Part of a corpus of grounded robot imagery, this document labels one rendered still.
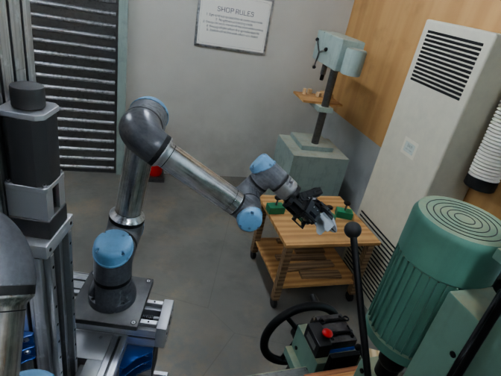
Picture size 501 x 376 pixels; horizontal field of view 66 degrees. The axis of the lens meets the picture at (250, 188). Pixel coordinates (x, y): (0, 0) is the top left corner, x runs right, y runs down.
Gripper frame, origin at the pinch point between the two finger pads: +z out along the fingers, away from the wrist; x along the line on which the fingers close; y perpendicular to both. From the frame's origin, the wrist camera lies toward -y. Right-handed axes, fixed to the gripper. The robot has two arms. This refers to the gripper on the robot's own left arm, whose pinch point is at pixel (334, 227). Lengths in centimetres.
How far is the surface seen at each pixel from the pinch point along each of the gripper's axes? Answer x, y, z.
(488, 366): 56, 55, -3
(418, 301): 43, 42, -4
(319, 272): -102, -63, 65
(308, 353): -1.7, 41.2, 8.7
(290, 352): -11.0, 39.7, 9.1
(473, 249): 56, 38, -9
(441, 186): -14, -97, 62
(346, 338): 6.2, 34.2, 13.0
